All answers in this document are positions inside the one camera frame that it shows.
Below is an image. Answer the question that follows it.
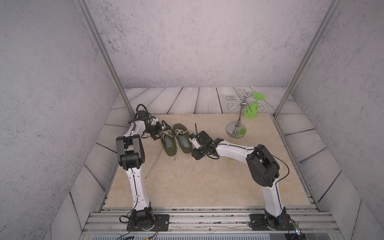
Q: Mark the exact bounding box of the aluminium frame post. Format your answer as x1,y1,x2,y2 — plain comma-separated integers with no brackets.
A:
75,0,135,118
273,0,342,120

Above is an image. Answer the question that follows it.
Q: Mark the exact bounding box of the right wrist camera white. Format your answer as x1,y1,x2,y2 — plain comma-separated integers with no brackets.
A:
190,134,201,149

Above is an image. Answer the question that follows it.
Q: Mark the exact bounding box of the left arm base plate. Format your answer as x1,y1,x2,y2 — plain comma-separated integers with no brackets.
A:
127,214,170,232

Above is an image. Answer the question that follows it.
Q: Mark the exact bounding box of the green plastic wine glass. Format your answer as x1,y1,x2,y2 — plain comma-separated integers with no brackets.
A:
244,93,265,120

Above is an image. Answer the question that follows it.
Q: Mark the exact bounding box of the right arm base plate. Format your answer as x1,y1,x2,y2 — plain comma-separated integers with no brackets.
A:
249,213,296,231

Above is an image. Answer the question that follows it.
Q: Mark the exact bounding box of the chrome cup holder stand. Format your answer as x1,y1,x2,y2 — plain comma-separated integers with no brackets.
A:
226,89,252,139

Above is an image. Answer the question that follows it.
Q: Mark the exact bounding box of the right aluminium frame post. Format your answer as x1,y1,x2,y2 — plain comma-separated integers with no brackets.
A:
273,0,342,120

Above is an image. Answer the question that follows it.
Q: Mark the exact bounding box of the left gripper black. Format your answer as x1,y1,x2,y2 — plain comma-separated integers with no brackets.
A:
143,120,170,140

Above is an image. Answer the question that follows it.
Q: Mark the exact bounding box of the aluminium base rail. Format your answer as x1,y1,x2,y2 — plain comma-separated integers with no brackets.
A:
80,205,344,240

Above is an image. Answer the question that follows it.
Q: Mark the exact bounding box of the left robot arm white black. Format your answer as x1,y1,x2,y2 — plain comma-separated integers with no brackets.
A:
116,104,170,233

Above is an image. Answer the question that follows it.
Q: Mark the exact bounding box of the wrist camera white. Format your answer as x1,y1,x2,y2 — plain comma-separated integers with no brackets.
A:
150,116,159,126
190,134,201,149

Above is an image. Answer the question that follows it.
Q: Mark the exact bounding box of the olive green shoe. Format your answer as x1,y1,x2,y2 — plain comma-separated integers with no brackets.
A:
173,124,193,154
161,128,177,157

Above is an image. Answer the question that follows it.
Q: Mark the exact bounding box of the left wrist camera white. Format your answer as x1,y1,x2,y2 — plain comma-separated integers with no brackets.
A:
150,116,159,126

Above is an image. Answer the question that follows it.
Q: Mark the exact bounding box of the left aluminium frame post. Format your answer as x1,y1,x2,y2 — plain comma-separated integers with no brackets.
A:
75,0,135,118

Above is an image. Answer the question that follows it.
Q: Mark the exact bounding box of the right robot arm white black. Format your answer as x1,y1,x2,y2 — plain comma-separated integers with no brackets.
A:
190,131,294,231

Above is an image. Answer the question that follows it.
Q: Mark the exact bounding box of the grey-blue insole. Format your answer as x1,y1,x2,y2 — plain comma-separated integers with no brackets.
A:
179,134,192,151
163,136,176,151

